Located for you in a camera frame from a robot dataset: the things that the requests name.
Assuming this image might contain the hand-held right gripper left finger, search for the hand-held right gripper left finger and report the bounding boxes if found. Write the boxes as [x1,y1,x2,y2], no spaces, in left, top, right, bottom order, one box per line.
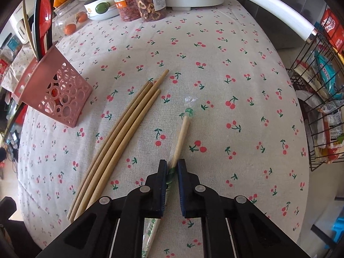
[36,159,168,258]

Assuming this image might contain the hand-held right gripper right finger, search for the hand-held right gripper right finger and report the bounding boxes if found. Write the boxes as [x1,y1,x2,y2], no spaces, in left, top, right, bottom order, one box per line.
[177,158,309,258]

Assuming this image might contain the plastic-wrapped disposable chopsticks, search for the plastic-wrapped disposable chopsticks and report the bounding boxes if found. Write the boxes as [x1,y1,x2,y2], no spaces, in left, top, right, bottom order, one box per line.
[141,95,198,258]

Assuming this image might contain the pink perforated utensil holder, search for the pink perforated utensil holder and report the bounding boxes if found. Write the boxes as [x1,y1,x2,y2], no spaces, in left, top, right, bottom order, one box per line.
[12,41,93,128]

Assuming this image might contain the light wooden chopstick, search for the light wooden chopstick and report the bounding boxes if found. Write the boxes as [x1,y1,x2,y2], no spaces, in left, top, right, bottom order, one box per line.
[21,0,37,57]

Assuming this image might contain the red plastic spoon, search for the red plastic spoon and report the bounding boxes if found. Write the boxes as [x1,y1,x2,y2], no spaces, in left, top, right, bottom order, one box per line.
[36,0,53,60]

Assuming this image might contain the blue plastic stool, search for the blue plastic stool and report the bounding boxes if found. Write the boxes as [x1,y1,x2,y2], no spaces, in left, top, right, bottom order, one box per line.
[332,218,344,241]

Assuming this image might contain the white ceramic bowl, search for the white ceramic bowl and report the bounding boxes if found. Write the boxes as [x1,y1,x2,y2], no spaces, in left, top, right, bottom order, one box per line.
[84,0,120,20]

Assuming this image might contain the jar of dried fruit slices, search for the jar of dried fruit slices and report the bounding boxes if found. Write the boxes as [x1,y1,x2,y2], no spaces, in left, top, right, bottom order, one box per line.
[128,0,167,22]

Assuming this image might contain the blue snack packet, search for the blue snack packet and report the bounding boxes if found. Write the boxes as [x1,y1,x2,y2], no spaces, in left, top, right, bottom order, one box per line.
[313,47,344,100]

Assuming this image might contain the jar of red goji berries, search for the jar of red goji berries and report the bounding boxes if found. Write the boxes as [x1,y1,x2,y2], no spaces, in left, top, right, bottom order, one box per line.
[109,0,141,22]

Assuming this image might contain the floral side table cloth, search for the floral side table cloth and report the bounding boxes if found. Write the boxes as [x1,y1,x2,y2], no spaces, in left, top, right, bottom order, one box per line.
[1,41,35,94]

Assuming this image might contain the clear glass jar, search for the clear glass jar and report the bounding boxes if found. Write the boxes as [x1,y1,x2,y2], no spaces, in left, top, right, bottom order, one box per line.
[54,0,89,37]

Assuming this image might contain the black-lidded jar with teal label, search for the black-lidded jar with teal label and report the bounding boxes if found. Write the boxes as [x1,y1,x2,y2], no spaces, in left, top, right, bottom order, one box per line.
[5,34,23,58]

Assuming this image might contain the cream air fryer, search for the cream air fryer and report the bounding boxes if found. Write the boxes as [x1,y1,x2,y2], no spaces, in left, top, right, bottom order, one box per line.
[11,8,30,45]

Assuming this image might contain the black wire basket rack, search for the black wire basket rack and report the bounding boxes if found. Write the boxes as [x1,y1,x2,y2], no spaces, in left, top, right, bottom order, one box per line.
[286,5,344,172]

